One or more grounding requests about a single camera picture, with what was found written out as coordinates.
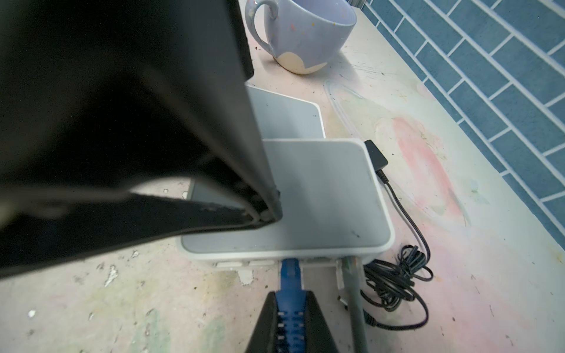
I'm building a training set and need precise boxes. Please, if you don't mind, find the lavender ceramic cup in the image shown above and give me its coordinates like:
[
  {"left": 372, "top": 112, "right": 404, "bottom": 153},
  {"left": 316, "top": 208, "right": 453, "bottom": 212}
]
[{"left": 244, "top": 0, "right": 357, "bottom": 75}]

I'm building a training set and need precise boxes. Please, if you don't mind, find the blue ethernet cable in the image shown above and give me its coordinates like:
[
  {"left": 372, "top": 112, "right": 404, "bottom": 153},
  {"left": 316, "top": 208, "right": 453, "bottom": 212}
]
[{"left": 275, "top": 257, "right": 308, "bottom": 353}]

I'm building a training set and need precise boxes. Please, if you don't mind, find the black power adapter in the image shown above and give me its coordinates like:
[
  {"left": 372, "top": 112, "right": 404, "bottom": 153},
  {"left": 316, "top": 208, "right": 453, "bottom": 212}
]
[{"left": 364, "top": 140, "right": 388, "bottom": 172}]

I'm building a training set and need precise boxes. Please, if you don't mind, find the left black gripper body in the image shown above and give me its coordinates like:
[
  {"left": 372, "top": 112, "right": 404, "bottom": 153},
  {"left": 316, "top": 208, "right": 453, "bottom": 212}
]
[{"left": 0, "top": 0, "right": 257, "bottom": 208}]

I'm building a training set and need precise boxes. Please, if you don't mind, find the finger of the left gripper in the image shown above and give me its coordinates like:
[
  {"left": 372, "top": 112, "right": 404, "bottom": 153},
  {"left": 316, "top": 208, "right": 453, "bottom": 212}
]
[
  {"left": 143, "top": 1, "right": 283, "bottom": 222},
  {"left": 1, "top": 194, "right": 283, "bottom": 278}
]

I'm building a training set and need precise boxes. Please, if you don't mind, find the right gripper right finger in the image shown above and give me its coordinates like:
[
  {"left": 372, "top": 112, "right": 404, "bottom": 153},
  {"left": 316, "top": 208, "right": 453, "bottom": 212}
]
[{"left": 304, "top": 291, "right": 338, "bottom": 353}]

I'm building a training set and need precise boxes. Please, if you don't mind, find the grey ethernet cable long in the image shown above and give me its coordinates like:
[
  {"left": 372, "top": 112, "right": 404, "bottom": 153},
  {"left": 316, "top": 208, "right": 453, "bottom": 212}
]
[{"left": 341, "top": 256, "right": 369, "bottom": 353}]

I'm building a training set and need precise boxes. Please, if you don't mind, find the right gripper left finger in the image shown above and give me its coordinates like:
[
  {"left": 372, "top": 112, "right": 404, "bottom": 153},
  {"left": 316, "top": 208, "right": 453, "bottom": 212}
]
[{"left": 245, "top": 292, "right": 279, "bottom": 353}]

